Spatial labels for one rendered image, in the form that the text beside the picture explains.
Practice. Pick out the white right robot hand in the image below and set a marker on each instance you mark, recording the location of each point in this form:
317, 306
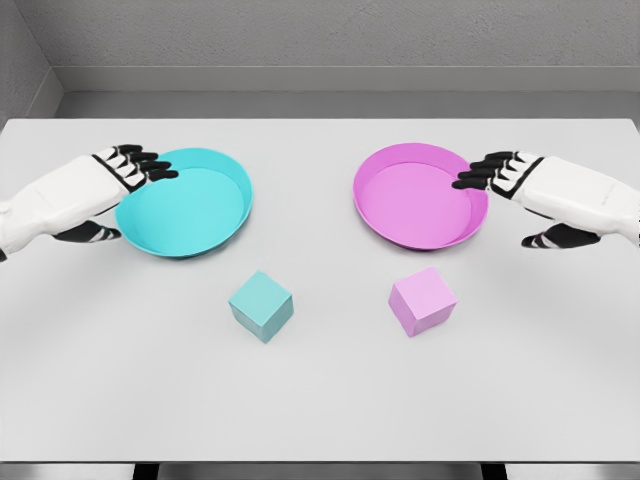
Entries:
570, 195

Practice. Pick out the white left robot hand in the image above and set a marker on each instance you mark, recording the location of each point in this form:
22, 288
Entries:
80, 187

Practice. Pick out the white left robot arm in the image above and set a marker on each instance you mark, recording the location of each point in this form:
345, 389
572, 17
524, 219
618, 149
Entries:
12, 227

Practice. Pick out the cyan round plate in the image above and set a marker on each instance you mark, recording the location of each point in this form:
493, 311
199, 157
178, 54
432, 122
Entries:
187, 205

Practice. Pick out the pink round plate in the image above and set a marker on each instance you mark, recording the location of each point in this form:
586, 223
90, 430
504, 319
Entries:
417, 200

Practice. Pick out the pink cube block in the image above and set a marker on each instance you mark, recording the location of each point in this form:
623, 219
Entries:
423, 301

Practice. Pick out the cyan cube block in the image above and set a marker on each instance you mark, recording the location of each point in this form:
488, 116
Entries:
261, 306

